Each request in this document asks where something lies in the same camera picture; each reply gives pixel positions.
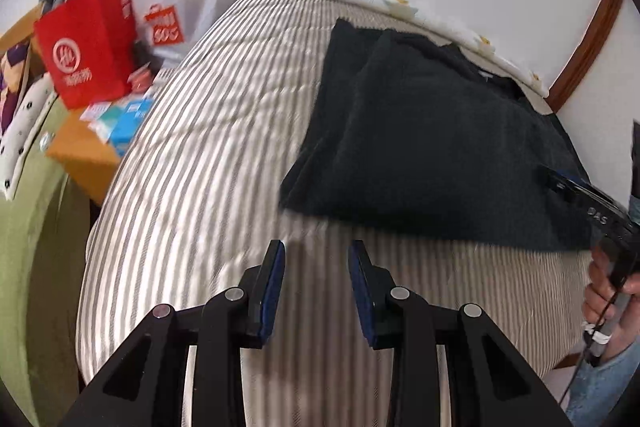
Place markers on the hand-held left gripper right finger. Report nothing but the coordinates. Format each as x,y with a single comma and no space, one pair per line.
360,289

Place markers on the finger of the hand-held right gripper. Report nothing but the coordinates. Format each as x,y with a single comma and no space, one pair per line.
567,179

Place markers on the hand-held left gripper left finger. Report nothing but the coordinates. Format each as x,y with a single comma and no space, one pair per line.
272,289

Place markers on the black sweatshirt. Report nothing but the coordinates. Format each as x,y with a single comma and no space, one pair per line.
425,132

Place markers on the person's right hand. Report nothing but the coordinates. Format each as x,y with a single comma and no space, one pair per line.
602,287

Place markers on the brown wooden trim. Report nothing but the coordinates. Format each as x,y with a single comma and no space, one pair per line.
590,42

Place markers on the person's leg in jeans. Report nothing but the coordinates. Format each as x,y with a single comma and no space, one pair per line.
610,387

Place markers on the striped beige mattress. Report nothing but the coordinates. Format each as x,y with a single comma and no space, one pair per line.
200,132

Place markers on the light blue box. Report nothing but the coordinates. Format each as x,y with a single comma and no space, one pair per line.
127,127

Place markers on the wooden nightstand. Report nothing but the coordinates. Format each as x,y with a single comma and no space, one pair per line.
80,152

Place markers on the green blanket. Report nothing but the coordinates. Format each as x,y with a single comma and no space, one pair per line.
35,257

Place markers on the white teal box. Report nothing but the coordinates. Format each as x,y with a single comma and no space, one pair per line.
96,113

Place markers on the small red packet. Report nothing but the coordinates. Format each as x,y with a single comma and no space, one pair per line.
140,76

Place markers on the white polka dot cloth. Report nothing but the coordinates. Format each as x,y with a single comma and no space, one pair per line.
25,122

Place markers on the red paper bag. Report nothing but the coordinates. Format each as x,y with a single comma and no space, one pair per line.
85,42

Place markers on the purple printed cloth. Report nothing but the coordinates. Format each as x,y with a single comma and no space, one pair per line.
10,82

